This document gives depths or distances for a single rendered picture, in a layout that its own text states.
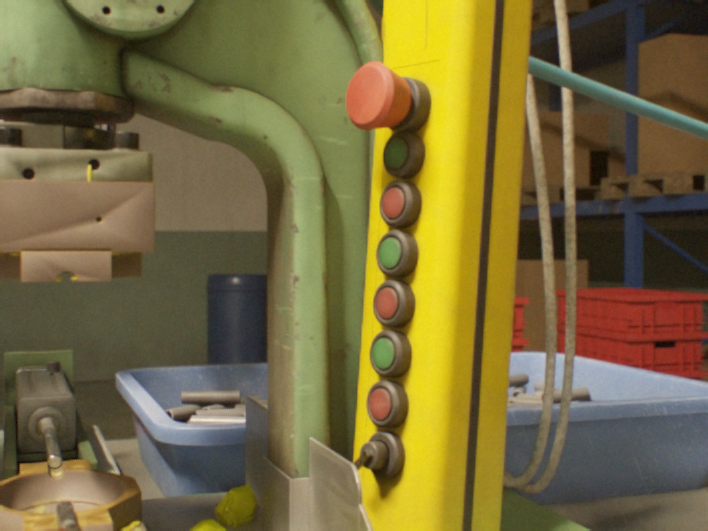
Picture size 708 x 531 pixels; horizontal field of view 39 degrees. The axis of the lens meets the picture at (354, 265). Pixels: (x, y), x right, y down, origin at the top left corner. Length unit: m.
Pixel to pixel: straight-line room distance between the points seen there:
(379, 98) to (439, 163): 0.05
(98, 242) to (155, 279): 8.37
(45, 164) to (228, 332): 7.00
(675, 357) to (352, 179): 3.88
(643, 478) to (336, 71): 0.54
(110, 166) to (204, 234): 8.41
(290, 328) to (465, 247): 0.12
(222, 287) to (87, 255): 7.01
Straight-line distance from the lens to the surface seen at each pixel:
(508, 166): 0.62
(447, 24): 0.60
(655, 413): 0.97
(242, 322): 7.54
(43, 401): 0.86
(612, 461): 0.98
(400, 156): 0.59
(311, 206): 0.61
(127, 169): 0.57
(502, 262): 0.61
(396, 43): 0.63
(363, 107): 0.58
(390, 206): 0.59
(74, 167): 0.57
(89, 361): 8.90
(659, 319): 4.41
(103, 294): 8.86
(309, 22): 0.64
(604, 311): 4.45
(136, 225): 0.54
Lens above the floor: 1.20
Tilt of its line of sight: 1 degrees down
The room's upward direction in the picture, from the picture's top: straight up
